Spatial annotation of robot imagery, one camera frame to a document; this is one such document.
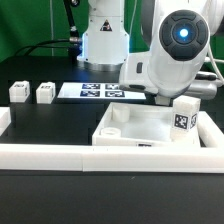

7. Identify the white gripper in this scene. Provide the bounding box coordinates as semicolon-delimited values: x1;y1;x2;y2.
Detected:
119;53;224;100

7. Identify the white square tabletop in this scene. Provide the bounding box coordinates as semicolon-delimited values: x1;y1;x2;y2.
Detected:
92;102;200;147

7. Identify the white AprilTag base sheet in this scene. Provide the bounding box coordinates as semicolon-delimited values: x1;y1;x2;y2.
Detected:
58;82;146;100

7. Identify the white U-shaped fence obstacle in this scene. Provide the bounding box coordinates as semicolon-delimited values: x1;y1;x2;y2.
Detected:
0;112;224;173

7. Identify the black cable bundle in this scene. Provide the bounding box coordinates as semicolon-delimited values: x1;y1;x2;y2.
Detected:
13;0;83;64

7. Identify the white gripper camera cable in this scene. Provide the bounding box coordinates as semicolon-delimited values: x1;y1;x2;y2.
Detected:
206;43;224;84

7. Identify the white hanging cable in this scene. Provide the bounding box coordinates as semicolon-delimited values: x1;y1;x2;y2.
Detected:
49;0;55;57

